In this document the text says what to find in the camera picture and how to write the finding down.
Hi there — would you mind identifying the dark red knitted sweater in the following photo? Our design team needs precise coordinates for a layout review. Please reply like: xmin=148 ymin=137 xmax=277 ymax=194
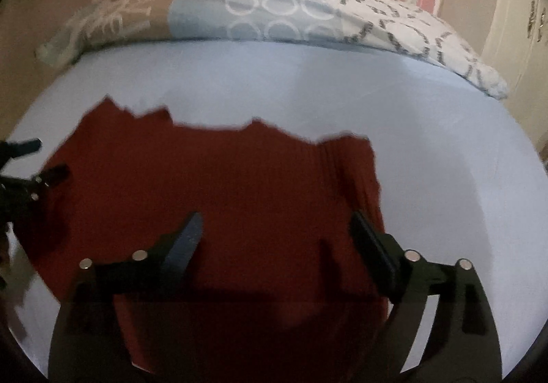
xmin=16 ymin=100 xmax=386 ymax=382

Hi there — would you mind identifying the beige padded headboard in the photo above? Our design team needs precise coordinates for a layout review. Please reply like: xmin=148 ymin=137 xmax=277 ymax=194
xmin=1 ymin=0 xmax=92 ymax=138

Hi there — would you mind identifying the patterned blue beige pillow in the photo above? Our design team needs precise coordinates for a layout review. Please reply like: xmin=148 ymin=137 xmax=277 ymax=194
xmin=35 ymin=0 xmax=509 ymax=100

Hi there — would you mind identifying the white wardrobe with flower decals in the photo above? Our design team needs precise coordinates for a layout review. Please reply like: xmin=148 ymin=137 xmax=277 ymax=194
xmin=482 ymin=0 xmax=547 ymax=149

